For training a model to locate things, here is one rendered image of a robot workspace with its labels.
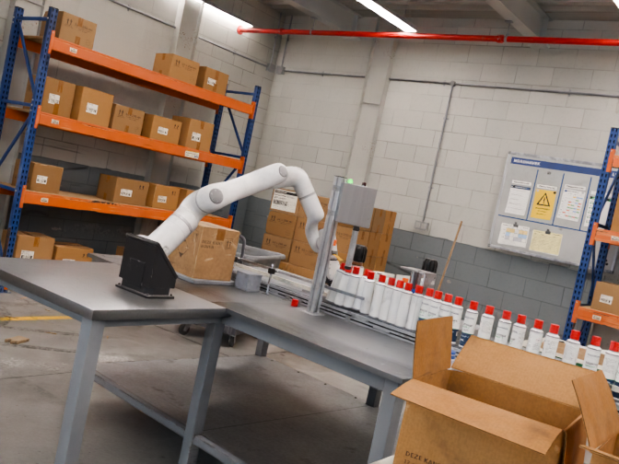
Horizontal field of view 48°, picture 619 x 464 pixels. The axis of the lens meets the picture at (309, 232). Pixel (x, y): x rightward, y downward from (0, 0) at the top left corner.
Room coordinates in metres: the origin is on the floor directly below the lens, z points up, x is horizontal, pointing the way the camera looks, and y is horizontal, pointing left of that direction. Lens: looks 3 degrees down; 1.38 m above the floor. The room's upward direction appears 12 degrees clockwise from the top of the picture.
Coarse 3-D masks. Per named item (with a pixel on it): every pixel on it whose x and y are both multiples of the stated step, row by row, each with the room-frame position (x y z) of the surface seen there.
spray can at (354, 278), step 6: (354, 270) 3.35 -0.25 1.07; (354, 276) 3.34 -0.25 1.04; (348, 282) 3.35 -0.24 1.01; (354, 282) 3.34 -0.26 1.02; (348, 288) 3.35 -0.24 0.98; (354, 288) 3.34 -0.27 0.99; (354, 294) 3.35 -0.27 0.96; (348, 300) 3.35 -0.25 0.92; (354, 300) 3.36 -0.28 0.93; (348, 306) 3.35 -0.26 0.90
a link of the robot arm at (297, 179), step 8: (288, 168) 3.46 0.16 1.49; (296, 168) 3.47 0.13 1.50; (288, 176) 3.45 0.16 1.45; (296, 176) 3.45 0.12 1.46; (304, 176) 3.47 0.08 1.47; (280, 184) 3.47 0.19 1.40; (288, 184) 3.46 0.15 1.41; (296, 184) 3.46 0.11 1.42; (304, 184) 3.46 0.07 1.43; (296, 192) 3.50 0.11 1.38; (304, 192) 3.46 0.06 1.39
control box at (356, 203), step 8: (344, 184) 3.27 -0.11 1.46; (352, 184) 3.28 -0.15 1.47; (344, 192) 3.27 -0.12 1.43; (352, 192) 3.28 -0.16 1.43; (360, 192) 3.29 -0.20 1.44; (368, 192) 3.29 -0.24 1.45; (376, 192) 3.30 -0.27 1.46; (344, 200) 3.27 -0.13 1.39; (352, 200) 3.28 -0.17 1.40; (360, 200) 3.29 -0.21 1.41; (368, 200) 3.30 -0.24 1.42; (336, 208) 3.30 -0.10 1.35; (344, 208) 3.27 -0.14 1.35; (352, 208) 3.28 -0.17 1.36; (360, 208) 3.29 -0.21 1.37; (368, 208) 3.30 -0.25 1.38; (336, 216) 3.27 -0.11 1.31; (344, 216) 3.27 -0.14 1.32; (352, 216) 3.28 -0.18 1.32; (360, 216) 3.29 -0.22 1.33; (368, 216) 3.30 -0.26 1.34; (352, 224) 3.28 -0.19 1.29; (360, 224) 3.29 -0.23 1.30; (368, 224) 3.30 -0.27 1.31
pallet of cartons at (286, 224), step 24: (288, 192) 7.24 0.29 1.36; (288, 216) 7.21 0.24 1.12; (384, 216) 7.24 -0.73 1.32; (264, 240) 7.34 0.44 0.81; (288, 240) 7.18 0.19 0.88; (360, 240) 6.88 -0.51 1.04; (384, 240) 7.35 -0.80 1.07; (288, 264) 7.16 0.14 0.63; (312, 264) 7.01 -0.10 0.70; (384, 264) 7.46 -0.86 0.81
